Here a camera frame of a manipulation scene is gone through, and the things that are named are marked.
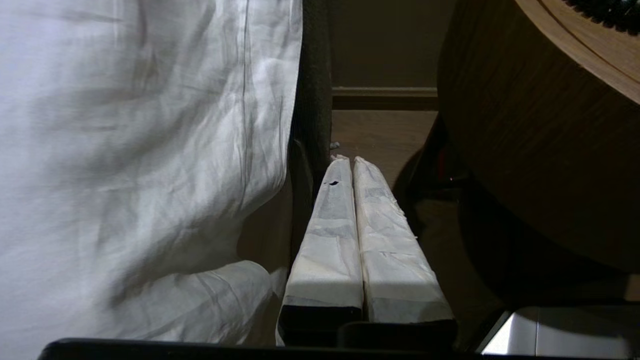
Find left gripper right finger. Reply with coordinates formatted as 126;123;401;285
353;156;457;337

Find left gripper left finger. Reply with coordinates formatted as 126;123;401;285
278;156;364;346

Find round wooden side table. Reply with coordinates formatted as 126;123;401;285
437;0;640;275

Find white bed sheet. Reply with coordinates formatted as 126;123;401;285
0;0;304;360

